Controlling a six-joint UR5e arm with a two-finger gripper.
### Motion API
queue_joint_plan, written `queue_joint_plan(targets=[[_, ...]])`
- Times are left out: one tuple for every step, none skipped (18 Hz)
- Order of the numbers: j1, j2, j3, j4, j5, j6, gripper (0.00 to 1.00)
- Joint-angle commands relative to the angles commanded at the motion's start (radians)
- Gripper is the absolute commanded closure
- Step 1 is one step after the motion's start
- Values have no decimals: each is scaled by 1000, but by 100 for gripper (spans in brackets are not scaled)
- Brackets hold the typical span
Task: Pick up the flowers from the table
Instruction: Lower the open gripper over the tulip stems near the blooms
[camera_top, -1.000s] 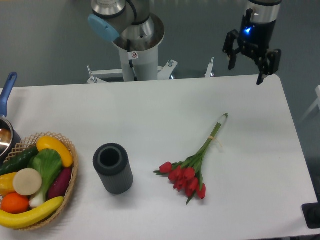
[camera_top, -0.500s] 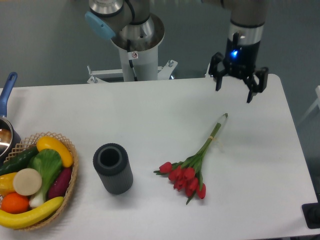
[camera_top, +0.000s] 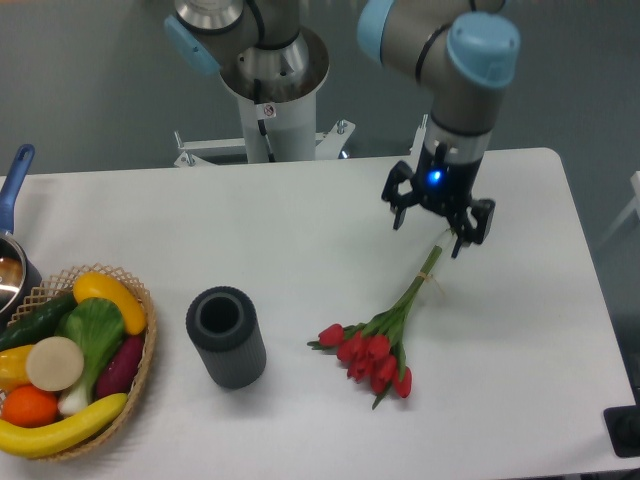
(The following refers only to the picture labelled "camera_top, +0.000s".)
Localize beige round disc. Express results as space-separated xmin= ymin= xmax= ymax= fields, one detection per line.
xmin=25 ymin=336 xmax=84 ymax=392

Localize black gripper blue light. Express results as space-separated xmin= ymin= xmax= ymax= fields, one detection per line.
xmin=381 ymin=144 xmax=496 ymax=258

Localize blue handled saucepan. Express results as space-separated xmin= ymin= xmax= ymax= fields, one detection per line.
xmin=1 ymin=144 xmax=41 ymax=329

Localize woven wicker basket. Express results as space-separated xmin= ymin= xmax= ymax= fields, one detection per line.
xmin=10 ymin=264 xmax=157 ymax=461

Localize green bok choy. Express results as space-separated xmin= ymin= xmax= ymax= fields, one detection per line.
xmin=56 ymin=298 xmax=125 ymax=417

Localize green cucumber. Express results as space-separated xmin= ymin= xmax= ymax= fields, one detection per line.
xmin=1 ymin=292 xmax=77 ymax=351

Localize dark grey ribbed vase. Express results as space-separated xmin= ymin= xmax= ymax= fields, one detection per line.
xmin=186 ymin=286 xmax=267 ymax=390

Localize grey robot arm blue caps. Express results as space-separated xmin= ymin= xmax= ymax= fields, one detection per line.
xmin=164 ymin=1 xmax=520 ymax=248

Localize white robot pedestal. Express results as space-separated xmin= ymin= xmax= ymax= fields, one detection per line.
xmin=172 ymin=74 xmax=430 ymax=168

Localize orange fruit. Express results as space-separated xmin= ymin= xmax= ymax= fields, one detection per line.
xmin=1 ymin=385 xmax=58 ymax=428

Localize yellow banana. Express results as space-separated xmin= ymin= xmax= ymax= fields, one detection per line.
xmin=1 ymin=393 xmax=128 ymax=459

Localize black pedestal cable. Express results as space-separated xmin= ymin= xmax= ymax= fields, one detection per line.
xmin=252 ymin=78 xmax=277 ymax=163

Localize red tulip bouquet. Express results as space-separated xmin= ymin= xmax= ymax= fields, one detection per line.
xmin=307 ymin=228 xmax=457 ymax=409

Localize white furniture piece at right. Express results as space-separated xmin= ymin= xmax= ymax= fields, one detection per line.
xmin=596 ymin=171 xmax=640 ymax=249

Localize yellow bell pepper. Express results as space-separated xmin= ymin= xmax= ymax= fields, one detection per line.
xmin=0 ymin=345 xmax=33 ymax=392

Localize black device at table edge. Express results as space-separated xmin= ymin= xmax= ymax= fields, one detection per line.
xmin=603 ymin=405 xmax=639 ymax=458

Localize purple sweet potato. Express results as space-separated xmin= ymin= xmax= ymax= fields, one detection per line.
xmin=95 ymin=336 xmax=144 ymax=399

